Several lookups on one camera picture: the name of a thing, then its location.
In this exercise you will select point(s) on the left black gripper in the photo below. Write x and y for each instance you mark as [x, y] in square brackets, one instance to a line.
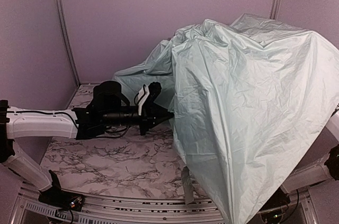
[144, 122]

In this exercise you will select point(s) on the mint green folding umbrella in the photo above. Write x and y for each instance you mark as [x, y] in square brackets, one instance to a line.
[249, 99]

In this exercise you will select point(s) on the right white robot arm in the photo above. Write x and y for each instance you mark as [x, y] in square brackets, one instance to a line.
[291, 194]

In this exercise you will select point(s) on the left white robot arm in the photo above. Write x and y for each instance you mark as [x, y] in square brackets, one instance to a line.
[109, 115]

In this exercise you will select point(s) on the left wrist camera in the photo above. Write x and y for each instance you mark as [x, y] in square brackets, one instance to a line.
[147, 94]

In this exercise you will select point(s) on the front aluminium rail base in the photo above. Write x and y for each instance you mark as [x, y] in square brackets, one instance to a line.
[165, 205]

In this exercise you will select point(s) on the left aluminium frame post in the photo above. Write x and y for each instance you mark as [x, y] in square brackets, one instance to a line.
[67, 43]

